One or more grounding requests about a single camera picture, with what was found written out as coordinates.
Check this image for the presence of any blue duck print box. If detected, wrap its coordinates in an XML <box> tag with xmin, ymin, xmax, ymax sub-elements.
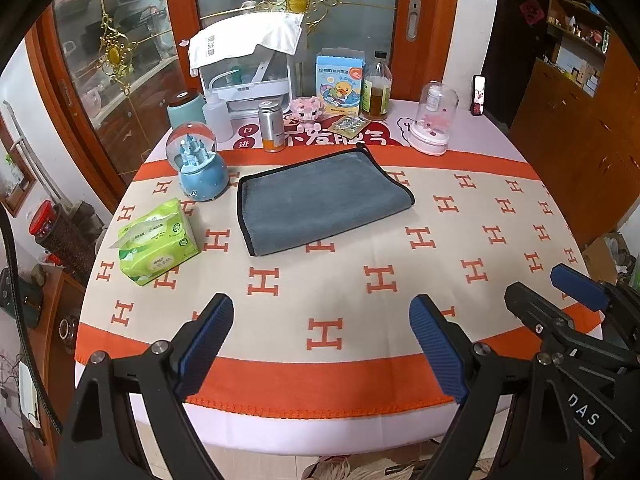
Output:
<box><xmin>315</xmin><ymin>48</ymin><xmax>368</xmax><ymax>121</ymax></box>

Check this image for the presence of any red lidded jar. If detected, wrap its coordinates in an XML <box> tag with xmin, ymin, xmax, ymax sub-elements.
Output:
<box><xmin>28</xmin><ymin>199</ymin><xmax>98</xmax><ymax>283</ymax></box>

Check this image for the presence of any grey towel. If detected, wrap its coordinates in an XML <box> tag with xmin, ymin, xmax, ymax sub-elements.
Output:
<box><xmin>236</xmin><ymin>144</ymin><xmax>416</xmax><ymax>257</ymax></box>

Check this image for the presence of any glass bottle with yellow liquid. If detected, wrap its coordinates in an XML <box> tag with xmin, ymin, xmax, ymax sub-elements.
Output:
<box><xmin>362</xmin><ymin>51</ymin><xmax>392</xmax><ymax>121</ymax></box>

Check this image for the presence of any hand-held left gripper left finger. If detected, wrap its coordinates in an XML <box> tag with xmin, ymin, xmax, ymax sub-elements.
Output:
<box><xmin>55</xmin><ymin>292</ymin><xmax>236</xmax><ymax>480</ymax></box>

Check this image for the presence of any blue snow globe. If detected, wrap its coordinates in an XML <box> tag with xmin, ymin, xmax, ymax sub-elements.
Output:
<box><xmin>166</xmin><ymin>121</ymin><xmax>230</xmax><ymax>203</ymax></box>

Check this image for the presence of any cardboard box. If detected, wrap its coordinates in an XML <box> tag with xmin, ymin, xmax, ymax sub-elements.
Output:
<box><xmin>581</xmin><ymin>232</ymin><xmax>637</xmax><ymax>287</ymax></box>

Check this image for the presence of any green tissue pack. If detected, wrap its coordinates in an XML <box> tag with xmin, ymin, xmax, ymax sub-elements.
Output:
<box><xmin>109</xmin><ymin>198</ymin><xmax>202</xmax><ymax>287</ymax></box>

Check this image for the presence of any orange patterned blanket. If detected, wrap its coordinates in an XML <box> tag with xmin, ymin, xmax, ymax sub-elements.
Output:
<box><xmin>74</xmin><ymin>147</ymin><xmax>604</xmax><ymax>412</ymax></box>

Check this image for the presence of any red wall ornament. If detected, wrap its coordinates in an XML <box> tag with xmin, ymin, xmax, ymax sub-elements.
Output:
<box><xmin>519</xmin><ymin>0</ymin><xmax>547</xmax><ymax>27</ymax></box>

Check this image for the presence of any pink glass dome ornament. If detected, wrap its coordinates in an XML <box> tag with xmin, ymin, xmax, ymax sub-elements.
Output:
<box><xmin>409</xmin><ymin>81</ymin><xmax>460</xmax><ymax>156</ymax></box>

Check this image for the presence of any white squeeze bottle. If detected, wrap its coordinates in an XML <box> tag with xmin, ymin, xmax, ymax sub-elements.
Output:
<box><xmin>202</xmin><ymin>89</ymin><xmax>235</xmax><ymax>144</ymax></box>

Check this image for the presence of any silver door handle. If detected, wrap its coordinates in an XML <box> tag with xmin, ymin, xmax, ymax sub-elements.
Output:
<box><xmin>405</xmin><ymin>0</ymin><xmax>424</xmax><ymax>42</ymax></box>

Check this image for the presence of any white cloth cover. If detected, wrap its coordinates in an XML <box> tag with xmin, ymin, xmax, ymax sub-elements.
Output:
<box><xmin>188</xmin><ymin>10</ymin><xmax>306</xmax><ymax>77</ymax></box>

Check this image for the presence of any wooden shelf unit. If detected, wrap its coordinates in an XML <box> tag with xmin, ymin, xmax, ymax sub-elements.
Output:
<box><xmin>546</xmin><ymin>0</ymin><xmax>615</xmax><ymax>98</ymax></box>

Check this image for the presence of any teal lidded canister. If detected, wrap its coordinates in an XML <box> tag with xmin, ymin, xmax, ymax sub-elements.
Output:
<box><xmin>166</xmin><ymin>89</ymin><xmax>206</xmax><ymax>133</ymax></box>

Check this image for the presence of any black smartphone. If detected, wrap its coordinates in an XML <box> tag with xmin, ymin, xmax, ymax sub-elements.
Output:
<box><xmin>472</xmin><ymin>75</ymin><xmax>487</xmax><ymax>116</ymax></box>

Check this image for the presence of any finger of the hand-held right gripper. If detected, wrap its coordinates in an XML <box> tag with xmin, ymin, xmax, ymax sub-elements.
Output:
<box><xmin>550</xmin><ymin>262</ymin><xmax>623</xmax><ymax>314</ymax></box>
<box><xmin>503</xmin><ymin>282</ymin><xmax>583</xmax><ymax>348</ymax></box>

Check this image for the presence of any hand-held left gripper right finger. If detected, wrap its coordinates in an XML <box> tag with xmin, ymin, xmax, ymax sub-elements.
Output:
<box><xmin>408</xmin><ymin>294</ymin><xmax>586</xmax><ymax>480</ymax></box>

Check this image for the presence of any pink block toy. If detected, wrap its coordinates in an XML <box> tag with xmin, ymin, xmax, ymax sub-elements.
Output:
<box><xmin>290</xmin><ymin>96</ymin><xmax>325</xmax><ymax>126</ymax></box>

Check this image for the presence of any silver and orange can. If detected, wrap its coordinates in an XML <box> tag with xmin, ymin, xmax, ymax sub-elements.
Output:
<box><xmin>258</xmin><ymin>100</ymin><xmax>286</xmax><ymax>153</ymax></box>

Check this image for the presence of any pill blister pack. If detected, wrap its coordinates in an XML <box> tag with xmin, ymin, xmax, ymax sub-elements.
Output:
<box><xmin>327</xmin><ymin>114</ymin><xmax>372</xmax><ymax>135</ymax></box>

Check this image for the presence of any white countertop appliance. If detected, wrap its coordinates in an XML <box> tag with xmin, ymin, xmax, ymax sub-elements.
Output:
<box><xmin>200</xmin><ymin>42</ymin><xmax>301</xmax><ymax>116</ymax></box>

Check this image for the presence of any low wooden side cabinet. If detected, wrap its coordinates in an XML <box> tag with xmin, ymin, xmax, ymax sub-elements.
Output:
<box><xmin>27</xmin><ymin>262</ymin><xmax>87</xmax><ymax>461</ymax></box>

